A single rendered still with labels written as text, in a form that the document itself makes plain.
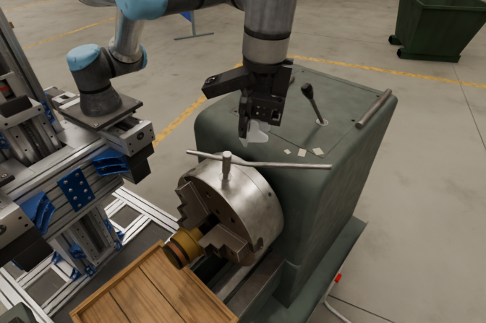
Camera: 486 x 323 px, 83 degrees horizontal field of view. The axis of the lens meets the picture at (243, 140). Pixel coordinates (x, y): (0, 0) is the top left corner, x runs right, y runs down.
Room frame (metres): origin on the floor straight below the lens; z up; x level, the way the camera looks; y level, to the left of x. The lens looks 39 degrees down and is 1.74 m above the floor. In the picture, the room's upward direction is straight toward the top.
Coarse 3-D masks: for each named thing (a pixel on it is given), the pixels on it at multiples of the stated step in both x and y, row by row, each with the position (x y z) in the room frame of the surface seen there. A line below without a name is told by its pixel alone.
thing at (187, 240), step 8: (176, 232) 0.41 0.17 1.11; (184, 232) 0.40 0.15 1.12; (192, 232) 0.41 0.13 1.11; (200, 232) 0.41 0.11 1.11; (176, 240) 0.38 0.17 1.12; (184, 240) 0.38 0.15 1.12; (192, 240) 0.38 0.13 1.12; (168, 248) 0.36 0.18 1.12; (176, 248) 0.36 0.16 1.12; (184, 248) 0.36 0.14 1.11; (192, 248) 0.36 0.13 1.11; (200, 248) 0.37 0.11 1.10; (168, 256) 0.37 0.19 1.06; (176, 256) 0.34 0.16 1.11; (184, 256) 0.35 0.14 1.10; (192, 256) 0.35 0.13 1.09; (200, 256) 0.37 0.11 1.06; (176, 264) 0.35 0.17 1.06; (184, 264) 0.33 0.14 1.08
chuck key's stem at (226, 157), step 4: (224, 152) 0.48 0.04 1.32; (228, 152) 0.48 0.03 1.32; (224, 156) 0.47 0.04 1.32; (228, 156) 0.47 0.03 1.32; (224, 160) 0.47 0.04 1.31; (228, 160) 0.47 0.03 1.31; (224, 164) 0.47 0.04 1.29; (228, 164) 0.47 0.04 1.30; (224, 168) 0.47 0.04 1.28; (228, 168) 0.47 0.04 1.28; (224, 172) 0.47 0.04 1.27; (228, 172) 0.47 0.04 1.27; (224, 176) 0.48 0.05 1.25; (228, 176) 0.48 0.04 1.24
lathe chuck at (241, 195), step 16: (208, 160) 0.56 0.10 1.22; (192, 176) 0.50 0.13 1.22; (208, 176) 0.48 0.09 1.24; (240, 176) 0.49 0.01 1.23; (208, 192) 0.46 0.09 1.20; (224, 192) 0.44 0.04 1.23; (240, 192) 0.44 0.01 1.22; (256, 192) 0.46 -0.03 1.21; (208, 208) 0.47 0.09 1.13; (224, 208) 0.42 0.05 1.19; (240, 208) 0.41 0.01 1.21; (256, 208) 0.42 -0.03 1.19; (224, 224) 0.43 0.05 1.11; (240, 224) 0.39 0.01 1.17; (256, 224) 0.39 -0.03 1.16; (272, 224) 0.42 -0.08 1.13; (256, 240) 0.37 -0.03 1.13; (272, 240) 0.41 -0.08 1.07; (224, 256) 0.43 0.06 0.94; (256, 256) 0.36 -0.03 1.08
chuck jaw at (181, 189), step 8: (184, 176) 0.53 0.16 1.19; (184, 184) 0.50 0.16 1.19; (192, 184) 0.50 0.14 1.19; (176, 192) 0.49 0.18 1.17; (184, 192) 0.48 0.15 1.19; (192, 192) 0.48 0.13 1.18; (184, 200) 0.47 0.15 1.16; (192, 200) 0.47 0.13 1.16; (200, 200) 0.48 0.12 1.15; (184, 208) 0.44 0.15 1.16; (192, 208) 0.45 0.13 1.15; (200, 208) 0.46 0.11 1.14; (184, 216) 0.44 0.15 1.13; (192, 216) 0.44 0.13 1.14; (200, 216) 0.44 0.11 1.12; (184, 224) 0.41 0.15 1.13; (192, 224) 0.42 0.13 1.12
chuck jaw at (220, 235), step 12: (216, 228) 0.42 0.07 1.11; (228, 228) 0.42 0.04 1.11; (204, 240) 0.39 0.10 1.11; (216, 240) 0.38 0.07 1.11; (228, 240) 0.38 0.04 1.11; (240, 240) 0.38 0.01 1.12; (204, 252) 0.36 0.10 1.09; (216, 252) 0.36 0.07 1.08; (228, 252) 0.36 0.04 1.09; (240, 252) 0.35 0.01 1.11; (252, 252) 0.36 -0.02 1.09
